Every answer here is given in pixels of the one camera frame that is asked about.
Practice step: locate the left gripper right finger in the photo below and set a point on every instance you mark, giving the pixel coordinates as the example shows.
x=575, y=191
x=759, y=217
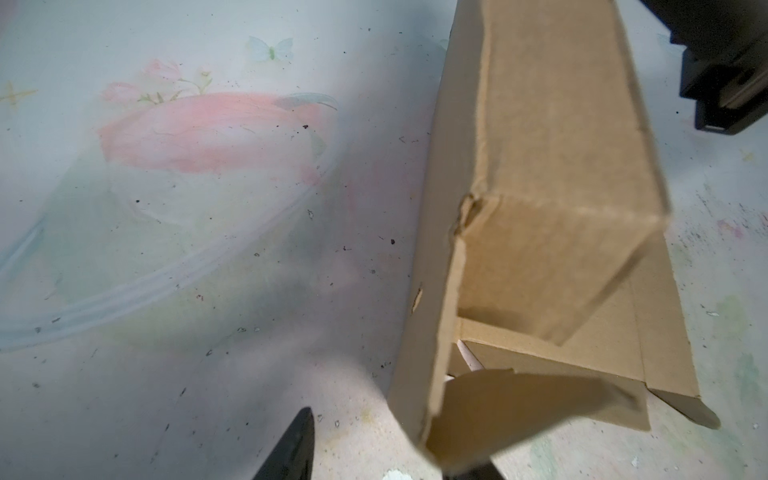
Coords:
x=485, y=471

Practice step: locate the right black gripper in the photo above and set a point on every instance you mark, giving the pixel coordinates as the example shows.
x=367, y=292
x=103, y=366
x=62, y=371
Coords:
x=724, y=64

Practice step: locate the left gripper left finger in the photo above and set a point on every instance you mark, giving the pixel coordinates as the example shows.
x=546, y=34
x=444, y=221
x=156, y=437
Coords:
x=293, y=455

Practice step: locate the brown cardboard box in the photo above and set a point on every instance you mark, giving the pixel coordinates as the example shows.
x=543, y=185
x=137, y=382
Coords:
x=542, y=287

